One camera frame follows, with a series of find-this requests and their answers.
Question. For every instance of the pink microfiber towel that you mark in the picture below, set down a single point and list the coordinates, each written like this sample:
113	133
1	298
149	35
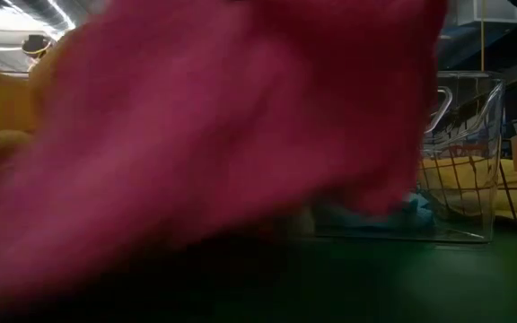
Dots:
195	134

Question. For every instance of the teal microfiber towel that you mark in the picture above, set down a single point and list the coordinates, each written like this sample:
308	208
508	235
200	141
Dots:
397	220

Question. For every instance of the green table mat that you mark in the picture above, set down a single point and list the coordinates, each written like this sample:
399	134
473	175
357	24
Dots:
375	282

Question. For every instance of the clear plastic bin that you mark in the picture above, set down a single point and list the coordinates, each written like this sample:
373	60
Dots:
465	112

